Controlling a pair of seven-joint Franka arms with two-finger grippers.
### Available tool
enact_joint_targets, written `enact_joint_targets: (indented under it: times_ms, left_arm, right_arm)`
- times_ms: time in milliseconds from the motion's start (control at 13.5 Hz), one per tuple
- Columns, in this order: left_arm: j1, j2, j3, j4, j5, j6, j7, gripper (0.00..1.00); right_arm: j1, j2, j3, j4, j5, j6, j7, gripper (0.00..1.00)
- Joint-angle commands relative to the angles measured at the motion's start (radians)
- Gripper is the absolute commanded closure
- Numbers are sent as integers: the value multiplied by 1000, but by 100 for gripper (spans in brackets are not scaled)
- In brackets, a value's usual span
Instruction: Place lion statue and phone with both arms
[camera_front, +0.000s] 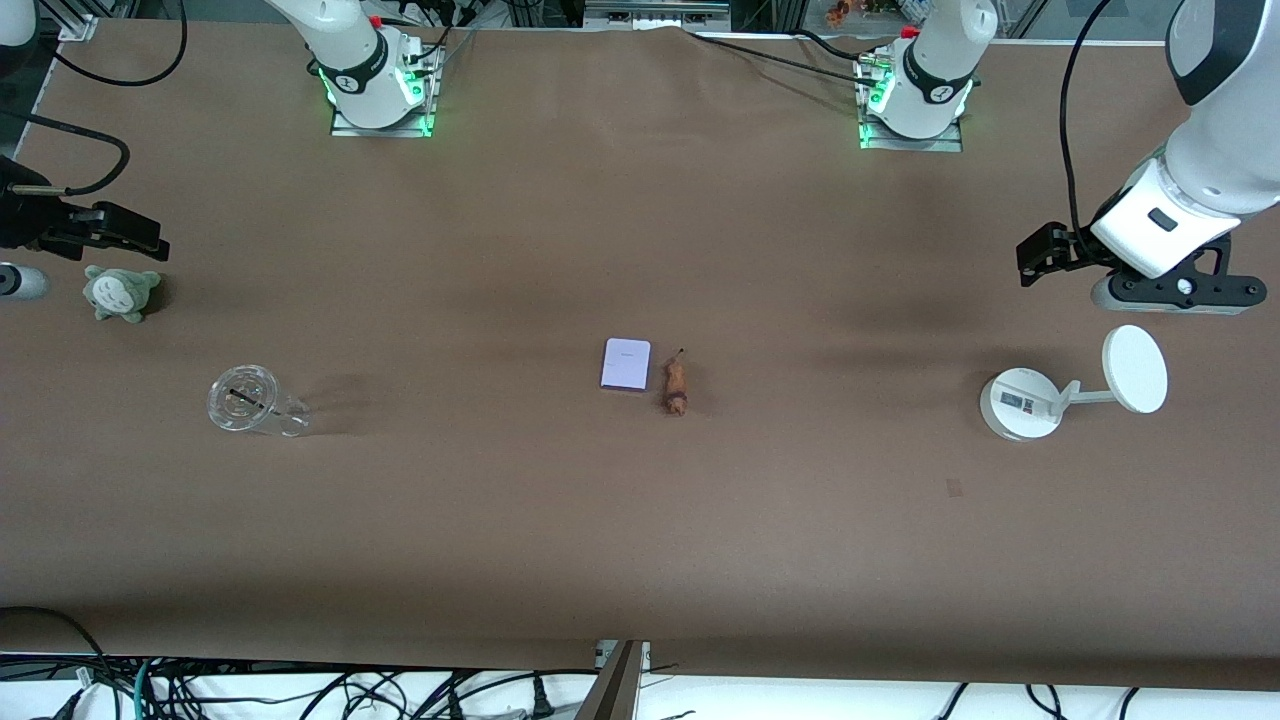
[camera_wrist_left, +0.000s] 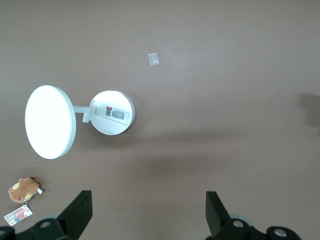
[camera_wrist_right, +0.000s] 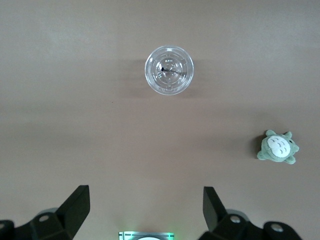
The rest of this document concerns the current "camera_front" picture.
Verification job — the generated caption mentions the brown lion statue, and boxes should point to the brown lion statue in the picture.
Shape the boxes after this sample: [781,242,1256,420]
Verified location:
[661,347,691,417]

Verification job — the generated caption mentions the lilac phone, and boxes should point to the lilac phone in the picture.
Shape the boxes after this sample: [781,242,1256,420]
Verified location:
[600,338,652,393]

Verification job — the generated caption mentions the grey-green totoro plush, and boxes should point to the grey-green totoro plush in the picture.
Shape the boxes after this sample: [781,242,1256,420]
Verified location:
[83,264,162,324]

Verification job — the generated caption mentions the white round-disc stand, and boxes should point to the white round-disc stand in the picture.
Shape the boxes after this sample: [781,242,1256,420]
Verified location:
[978,325,1169,442]

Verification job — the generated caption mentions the clear plastic cup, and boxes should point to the clear plastic cup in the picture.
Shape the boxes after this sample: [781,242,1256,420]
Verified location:
[207,364,312,438]

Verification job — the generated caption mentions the brown table cover sheet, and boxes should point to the brown table cover sheet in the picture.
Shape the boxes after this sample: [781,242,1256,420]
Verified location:
[0,18,1280,693]

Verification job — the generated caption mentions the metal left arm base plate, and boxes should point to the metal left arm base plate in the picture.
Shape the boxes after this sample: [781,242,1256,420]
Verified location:
[857,55,964,154]

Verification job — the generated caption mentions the aluminium frame profile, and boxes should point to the aluminium frame profile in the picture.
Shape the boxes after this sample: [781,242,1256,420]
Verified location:
[55,0,102,43]

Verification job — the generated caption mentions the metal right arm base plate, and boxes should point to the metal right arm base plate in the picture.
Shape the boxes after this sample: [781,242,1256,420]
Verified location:
[330,40,442,139]

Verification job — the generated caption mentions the short black table cable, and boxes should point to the short black table cable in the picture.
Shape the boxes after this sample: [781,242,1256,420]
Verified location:
[793,27,873,63]

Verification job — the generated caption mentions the long black table cable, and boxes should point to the long black table cable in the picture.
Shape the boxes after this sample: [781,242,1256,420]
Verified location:
[683,27,883,88]

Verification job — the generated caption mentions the thick curved black cable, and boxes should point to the thick curved black cable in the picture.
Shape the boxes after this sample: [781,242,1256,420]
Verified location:
[0,605,113,720]

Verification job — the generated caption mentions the metal rail bracket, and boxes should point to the metal rail bracket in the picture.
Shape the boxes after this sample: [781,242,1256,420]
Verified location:
[584,0,732,32]

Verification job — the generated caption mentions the metal frame post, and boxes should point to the metal frame post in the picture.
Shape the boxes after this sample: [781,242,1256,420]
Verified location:
[574,640,652,720]

